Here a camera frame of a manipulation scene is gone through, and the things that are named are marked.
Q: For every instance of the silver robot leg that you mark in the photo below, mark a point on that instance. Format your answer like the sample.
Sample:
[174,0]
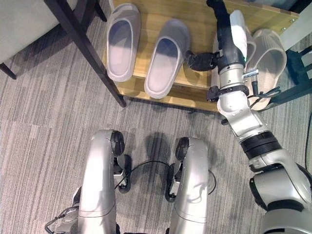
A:
[97,175]
[192,175]

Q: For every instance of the dark furniture frame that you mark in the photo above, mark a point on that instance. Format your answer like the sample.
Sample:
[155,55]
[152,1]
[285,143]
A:
[296,70]

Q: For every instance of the white chair with black legs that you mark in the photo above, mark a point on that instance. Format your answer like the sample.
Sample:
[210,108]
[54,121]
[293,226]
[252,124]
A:
[17,24]

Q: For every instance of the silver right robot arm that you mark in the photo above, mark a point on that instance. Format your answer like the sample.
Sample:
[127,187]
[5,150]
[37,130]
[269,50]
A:
[243,117]

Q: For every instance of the silver left robot leg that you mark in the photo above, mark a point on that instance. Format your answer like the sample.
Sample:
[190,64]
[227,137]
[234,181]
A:
[97,175]

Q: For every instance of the grey slipper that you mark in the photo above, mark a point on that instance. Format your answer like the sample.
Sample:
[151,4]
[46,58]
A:
[122,56]
[162,68]

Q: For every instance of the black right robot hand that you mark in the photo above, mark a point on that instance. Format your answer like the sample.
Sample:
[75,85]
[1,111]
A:
[228,41]

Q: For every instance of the wooden shoe rack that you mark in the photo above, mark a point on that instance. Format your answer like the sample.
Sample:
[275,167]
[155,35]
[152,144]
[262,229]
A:
[148,26]

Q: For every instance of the beige ribbed slipper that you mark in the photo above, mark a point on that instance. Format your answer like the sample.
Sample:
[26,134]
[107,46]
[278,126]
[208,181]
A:
[251,47]
[269,61]

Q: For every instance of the pale furniture panel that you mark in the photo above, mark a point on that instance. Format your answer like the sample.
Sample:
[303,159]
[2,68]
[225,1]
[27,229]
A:
[298,29]

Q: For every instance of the silver right robot leg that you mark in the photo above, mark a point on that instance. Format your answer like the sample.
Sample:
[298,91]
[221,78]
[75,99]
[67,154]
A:
[192,175]

